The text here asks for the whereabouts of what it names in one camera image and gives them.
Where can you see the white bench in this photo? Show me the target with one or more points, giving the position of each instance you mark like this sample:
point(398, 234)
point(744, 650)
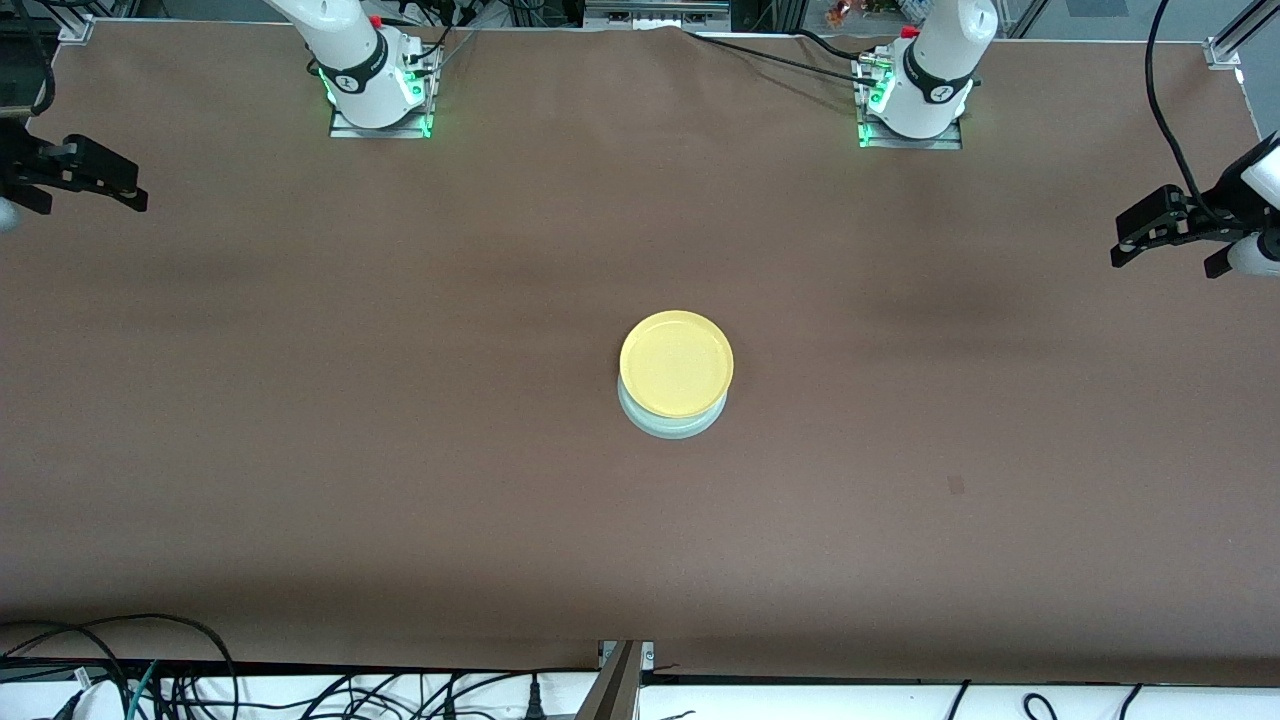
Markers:
point(800, 705)

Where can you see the black power plug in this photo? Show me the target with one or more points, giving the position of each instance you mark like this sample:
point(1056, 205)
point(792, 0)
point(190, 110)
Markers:
point(535, 700)

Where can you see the pale green plate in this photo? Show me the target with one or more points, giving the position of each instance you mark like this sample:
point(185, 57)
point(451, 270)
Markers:
point(672, 428)

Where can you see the aluminium frame profile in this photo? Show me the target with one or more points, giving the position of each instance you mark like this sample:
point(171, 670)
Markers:
point(75, 28)
point(1225, 52)

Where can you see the brown table cover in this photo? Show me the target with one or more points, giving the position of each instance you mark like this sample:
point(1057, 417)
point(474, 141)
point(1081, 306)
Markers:
point(640, 200)

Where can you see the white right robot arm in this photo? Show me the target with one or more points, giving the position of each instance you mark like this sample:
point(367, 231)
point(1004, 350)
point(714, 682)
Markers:
point(350, 60)

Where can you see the slanted aluminium profile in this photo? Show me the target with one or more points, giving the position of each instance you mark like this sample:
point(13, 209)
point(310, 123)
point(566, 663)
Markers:
point(612, 690)

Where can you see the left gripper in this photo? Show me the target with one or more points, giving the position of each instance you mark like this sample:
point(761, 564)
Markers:
point(1206, 217)

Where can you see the yellow plate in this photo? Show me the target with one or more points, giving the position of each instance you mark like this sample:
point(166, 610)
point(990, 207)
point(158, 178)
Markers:
point(676, 362)

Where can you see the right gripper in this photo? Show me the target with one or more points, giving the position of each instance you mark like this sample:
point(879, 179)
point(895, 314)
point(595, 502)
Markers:
point(20, 162)

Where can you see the grey metal box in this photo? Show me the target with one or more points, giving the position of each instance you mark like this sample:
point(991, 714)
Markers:
point(655, 12)

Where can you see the orange red toy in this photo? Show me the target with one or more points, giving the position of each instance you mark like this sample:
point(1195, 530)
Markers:
point(860, 10)

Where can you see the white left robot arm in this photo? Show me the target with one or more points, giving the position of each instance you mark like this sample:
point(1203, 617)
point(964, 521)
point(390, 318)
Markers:
point(935, 80)

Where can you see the small metal bracket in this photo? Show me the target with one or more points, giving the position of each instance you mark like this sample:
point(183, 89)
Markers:
point(648, 655)

